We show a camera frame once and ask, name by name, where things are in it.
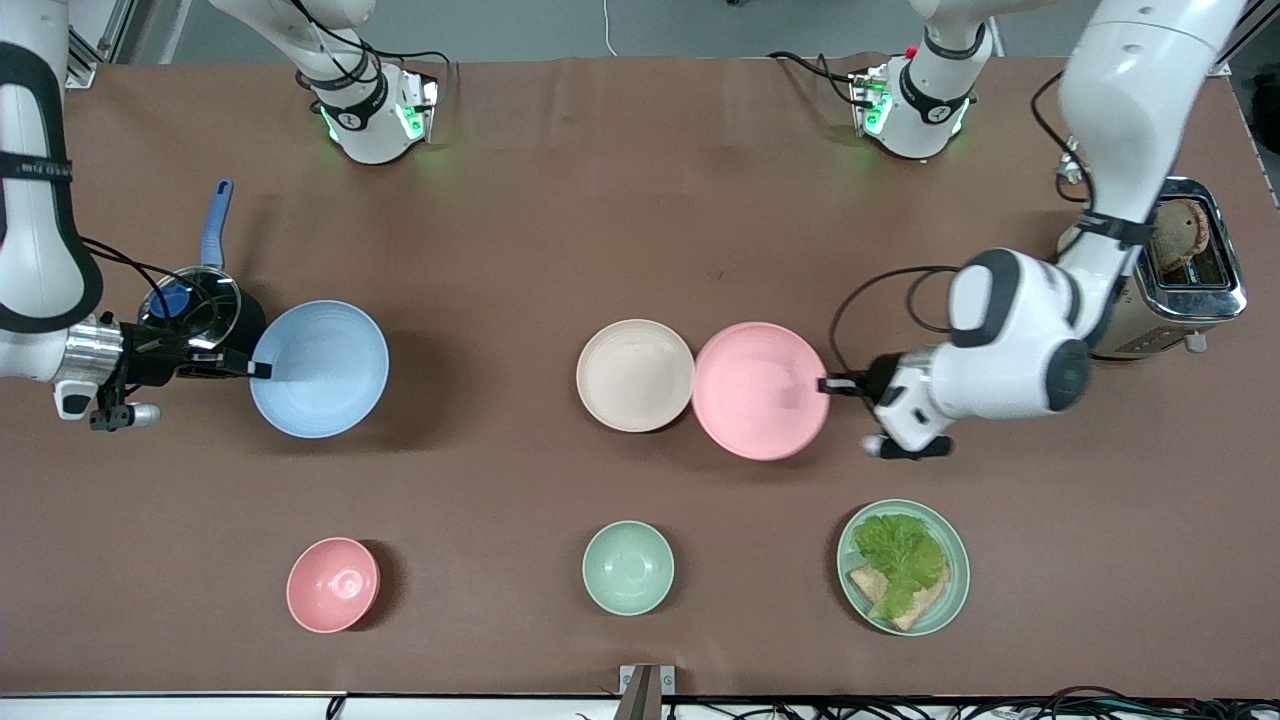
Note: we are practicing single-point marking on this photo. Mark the glass lid with blue knob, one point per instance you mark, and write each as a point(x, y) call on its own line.
point(205, 295)

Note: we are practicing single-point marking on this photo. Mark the white table edge strip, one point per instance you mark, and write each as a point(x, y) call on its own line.
point(150, 708)

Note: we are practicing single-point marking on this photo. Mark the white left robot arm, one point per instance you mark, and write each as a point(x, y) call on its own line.
point(1130, 100)

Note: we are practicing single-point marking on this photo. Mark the metal table bracket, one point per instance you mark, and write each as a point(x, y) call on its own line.
point(647, 690)

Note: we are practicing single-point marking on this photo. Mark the beige chrome toaster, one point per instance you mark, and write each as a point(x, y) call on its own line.
point(1200, 305)

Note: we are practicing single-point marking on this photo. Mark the brown table cover sheet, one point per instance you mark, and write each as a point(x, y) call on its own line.
point(600, 200)

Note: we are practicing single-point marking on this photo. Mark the brown bread slice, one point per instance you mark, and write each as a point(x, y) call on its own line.
point(925, 605)

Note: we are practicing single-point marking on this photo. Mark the beige plate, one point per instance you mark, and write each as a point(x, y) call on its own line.
point(635, 375)

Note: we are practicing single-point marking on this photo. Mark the toasted bread slice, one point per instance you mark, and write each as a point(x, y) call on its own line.
point(1185, 235)

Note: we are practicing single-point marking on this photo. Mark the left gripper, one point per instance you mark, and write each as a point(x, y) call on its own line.
point(880, 377)

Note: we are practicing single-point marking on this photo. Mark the large light blue bowl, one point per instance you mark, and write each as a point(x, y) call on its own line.
point(320, 400)

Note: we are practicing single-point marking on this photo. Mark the white power plug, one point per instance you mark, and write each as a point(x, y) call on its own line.
point(1070, 172)

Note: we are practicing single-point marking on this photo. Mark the green lettuce leaf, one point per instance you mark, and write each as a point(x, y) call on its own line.
point(900, 555)

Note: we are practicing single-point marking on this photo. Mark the green plate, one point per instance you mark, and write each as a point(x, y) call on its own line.
point(958, 575)

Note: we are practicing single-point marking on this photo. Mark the small green bowl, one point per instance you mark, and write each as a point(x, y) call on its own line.
point(628, 567)

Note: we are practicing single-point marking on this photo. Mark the aluminium frame profile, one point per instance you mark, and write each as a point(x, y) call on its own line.
point(1232, 50)
point(100, 40)

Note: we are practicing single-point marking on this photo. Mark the small pink bowl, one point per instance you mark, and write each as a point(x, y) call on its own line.
point(333, 585)

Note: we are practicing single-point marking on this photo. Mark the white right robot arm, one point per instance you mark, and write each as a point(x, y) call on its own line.
point(40, 230)

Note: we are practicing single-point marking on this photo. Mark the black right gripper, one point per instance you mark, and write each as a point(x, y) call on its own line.
point(152, 362)

